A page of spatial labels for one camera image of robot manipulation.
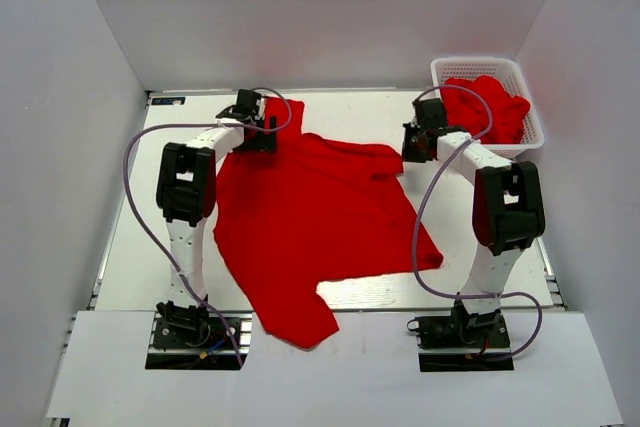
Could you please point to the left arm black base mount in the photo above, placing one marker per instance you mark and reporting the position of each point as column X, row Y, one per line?
column 194, row 339

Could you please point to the blue label sticker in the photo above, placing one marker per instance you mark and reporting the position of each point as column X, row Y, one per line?
column 168, row 101

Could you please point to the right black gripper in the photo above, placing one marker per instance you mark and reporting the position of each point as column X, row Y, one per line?
column 408, row 153

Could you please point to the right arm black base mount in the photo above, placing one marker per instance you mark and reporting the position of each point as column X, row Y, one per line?
column 462, row 342

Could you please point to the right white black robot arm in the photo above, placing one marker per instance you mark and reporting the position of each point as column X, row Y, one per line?
column 507, row 211

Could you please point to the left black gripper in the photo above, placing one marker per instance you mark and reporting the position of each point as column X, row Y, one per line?
column 265, row 143

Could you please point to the white plastic mesh basket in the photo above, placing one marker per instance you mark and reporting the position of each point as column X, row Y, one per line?
column 499, row 81

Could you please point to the red shirts pile in basket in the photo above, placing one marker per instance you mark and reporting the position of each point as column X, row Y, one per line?
column 466, row 111

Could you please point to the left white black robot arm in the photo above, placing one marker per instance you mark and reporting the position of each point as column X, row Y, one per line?
column 186, row 190

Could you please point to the red t shirt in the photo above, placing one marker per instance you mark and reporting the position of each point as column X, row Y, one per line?
column 314, row 210

